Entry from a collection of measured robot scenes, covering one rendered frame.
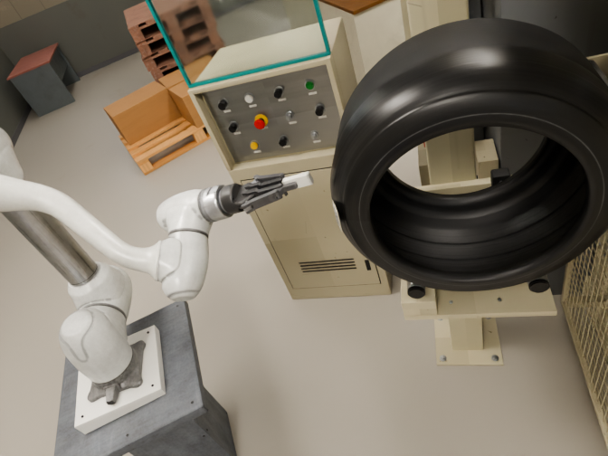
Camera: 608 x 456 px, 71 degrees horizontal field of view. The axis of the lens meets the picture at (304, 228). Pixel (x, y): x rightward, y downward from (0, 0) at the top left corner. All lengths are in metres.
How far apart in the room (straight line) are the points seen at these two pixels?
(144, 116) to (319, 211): 3.04
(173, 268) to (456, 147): 0.82
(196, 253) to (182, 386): 0.59
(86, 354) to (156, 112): 3.46
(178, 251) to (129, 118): 3.60
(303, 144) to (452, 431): 1.27
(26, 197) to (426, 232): 1.01
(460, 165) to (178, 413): 1.13
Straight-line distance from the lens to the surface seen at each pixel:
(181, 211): 1.13
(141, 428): 1.56
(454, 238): 1.24
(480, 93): 0.77
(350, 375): 2.09
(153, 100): 4.64
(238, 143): 1.83
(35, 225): 1.46
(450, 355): 2.07
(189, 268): 1.07
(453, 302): 1.24
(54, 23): 8.81
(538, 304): 1.24
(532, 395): 2.01
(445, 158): 1.31
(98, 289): 1.57
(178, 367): 1.60
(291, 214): 1.94
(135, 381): 1.59
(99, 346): 1.48
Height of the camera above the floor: 1.80
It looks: 40 degrees down
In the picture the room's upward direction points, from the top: 22 degrees counter-clockwise
